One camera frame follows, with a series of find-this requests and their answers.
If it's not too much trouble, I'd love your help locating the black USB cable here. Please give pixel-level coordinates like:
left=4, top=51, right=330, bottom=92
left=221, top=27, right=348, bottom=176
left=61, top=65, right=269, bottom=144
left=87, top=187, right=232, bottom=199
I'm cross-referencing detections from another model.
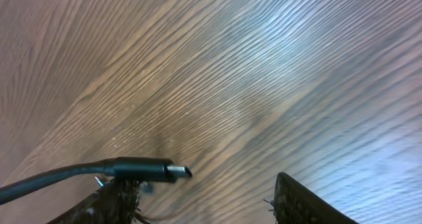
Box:
left=0, top=156, right=193, bottom=206

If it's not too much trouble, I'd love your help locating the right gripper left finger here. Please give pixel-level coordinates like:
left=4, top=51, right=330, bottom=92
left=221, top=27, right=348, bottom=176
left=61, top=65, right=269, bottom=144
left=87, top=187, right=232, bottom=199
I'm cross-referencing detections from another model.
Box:
left=48, top=179, right=142, bottom=224

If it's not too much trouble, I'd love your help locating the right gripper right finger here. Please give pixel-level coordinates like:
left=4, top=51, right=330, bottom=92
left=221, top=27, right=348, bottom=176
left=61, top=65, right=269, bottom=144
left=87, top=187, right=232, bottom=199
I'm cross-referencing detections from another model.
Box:
left=268, top=172, right=357, bottom=224

